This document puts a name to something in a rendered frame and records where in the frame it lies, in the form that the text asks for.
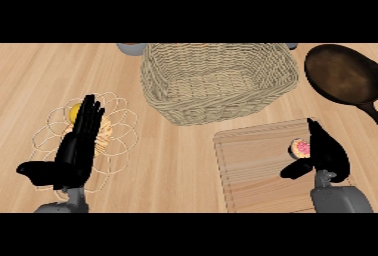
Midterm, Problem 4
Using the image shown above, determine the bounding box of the yellow lemon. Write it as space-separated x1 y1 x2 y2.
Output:
68 103 83 123

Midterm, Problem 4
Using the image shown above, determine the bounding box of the grey bowl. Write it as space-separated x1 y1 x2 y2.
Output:
115 43 149 57

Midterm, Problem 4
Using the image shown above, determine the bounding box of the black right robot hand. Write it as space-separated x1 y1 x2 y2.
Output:
279 117 352 184

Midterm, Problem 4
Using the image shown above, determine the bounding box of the beige wicker basket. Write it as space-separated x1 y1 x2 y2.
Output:
140 43 300 127

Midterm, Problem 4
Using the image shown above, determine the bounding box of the tan croissant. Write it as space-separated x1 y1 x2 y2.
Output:
62 115 114 158

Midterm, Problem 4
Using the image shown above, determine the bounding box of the white wire basket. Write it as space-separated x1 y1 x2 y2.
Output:
28 91 140 202

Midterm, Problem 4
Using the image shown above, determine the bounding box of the pale wooden cutting board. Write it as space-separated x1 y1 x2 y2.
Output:
213 117 355 214

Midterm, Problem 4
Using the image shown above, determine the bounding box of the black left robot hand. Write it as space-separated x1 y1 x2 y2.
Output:
15 94 106 191

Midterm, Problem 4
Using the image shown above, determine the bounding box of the dark brown frying pan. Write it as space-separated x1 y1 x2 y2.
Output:
303 43 378 125

